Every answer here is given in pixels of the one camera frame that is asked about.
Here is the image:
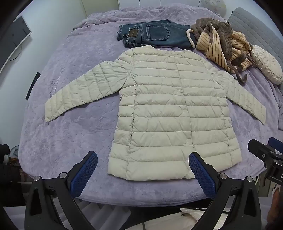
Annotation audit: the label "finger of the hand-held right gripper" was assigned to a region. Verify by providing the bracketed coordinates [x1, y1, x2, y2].
[248, 137, 283, 163]

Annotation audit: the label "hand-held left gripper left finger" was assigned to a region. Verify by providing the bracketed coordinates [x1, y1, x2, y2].
[24, 151, 99, 230]

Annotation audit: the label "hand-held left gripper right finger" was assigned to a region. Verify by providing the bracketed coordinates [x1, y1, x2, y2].
[189, 151, 268, 230]

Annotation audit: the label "cream quilted puffer jacket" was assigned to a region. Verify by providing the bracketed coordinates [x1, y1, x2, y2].
[44, 45, 267, 182]

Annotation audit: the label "purple plush blanket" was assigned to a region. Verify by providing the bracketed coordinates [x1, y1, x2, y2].
[19, 5, 282, 207]

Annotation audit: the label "white cloth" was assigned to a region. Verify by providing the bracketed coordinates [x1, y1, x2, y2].
[180, 207, 213, 230]

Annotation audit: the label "cream quilted pillow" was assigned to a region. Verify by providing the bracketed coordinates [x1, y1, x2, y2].
[251, 45, 283, 85]

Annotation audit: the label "brown and yellow striped robe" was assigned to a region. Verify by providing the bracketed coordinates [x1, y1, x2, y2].
[187, 18, 253, 85]

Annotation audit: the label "grey quilted headboard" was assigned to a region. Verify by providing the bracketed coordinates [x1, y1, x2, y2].
[228, 7, 283, 73]

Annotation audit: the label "blue denim jeans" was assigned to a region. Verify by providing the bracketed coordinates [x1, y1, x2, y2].
[116, 19, 196, 49]

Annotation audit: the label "dark flat monitor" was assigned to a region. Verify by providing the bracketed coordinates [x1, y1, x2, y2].
[0, 15, 33, 71]

